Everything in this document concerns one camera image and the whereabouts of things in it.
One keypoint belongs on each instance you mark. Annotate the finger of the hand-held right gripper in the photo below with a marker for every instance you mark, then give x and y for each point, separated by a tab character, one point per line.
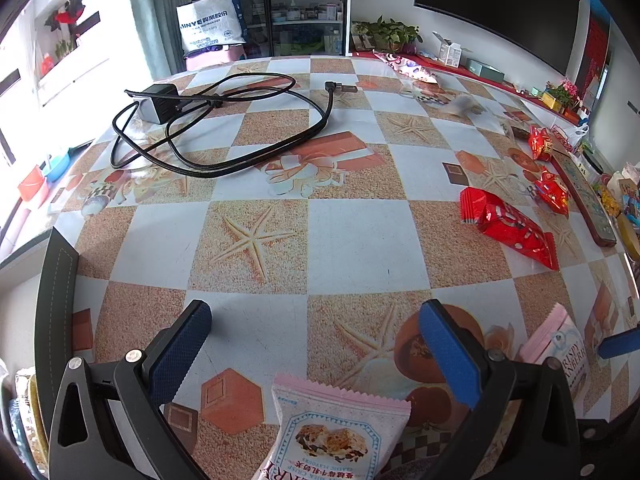
620	345

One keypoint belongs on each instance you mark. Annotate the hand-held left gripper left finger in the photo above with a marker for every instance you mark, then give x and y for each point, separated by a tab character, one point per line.
180	355

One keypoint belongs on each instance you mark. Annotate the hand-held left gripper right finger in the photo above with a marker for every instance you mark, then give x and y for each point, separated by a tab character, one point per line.
445	355

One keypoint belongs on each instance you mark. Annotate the pink white snack packet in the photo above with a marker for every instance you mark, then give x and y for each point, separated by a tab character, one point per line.
325	440
560	345

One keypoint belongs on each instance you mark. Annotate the yellow packet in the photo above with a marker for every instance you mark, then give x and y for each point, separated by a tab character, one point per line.
631	232

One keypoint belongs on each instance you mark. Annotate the dark chair backrest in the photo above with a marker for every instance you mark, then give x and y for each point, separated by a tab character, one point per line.
55	310

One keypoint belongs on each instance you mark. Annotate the long red snack packet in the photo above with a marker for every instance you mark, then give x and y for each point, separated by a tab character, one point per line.
510	227

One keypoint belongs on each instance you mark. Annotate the dark long remote box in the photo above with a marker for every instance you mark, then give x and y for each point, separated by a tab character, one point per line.
585	195

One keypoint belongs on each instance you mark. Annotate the red gold snack packet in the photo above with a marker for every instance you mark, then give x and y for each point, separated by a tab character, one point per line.
550	190
540	142

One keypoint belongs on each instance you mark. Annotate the pile of packets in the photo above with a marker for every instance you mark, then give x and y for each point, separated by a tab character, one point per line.
20	415

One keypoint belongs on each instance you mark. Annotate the red plastic container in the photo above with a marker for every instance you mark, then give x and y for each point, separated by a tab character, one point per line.
32	186

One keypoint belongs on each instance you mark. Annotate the blue plastic container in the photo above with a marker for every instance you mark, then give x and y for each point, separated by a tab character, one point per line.
57	166

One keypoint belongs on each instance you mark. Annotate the clear plastic wrapper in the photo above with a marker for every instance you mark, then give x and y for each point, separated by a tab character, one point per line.
460	105

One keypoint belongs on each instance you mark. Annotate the black power adapter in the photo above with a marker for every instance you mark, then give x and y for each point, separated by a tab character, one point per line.
160	104

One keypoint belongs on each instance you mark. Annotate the pink flower pot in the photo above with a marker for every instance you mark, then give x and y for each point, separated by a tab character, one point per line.
562	94

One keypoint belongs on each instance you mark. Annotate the green flat box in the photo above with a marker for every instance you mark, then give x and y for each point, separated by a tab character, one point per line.
485	70

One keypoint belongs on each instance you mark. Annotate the patterned foil bag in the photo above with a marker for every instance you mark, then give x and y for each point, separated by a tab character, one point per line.
410	67

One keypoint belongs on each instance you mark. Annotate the pink stool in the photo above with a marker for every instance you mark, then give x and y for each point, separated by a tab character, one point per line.
215	59

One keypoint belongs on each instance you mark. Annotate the white carton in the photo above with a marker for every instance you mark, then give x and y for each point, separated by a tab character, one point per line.
450	52

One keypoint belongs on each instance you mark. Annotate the green potted plant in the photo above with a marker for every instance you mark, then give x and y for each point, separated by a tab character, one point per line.
387	35

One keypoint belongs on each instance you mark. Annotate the white printed plastic bag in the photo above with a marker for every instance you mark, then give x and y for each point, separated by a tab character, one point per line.
210	22

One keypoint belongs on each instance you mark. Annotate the teal curtain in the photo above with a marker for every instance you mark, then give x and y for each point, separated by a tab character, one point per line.
150	15

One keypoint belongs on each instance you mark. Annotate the black television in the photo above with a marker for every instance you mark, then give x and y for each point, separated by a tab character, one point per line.
500	5

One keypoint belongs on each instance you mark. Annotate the glass door cabinet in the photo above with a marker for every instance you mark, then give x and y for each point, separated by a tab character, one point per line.
300	5

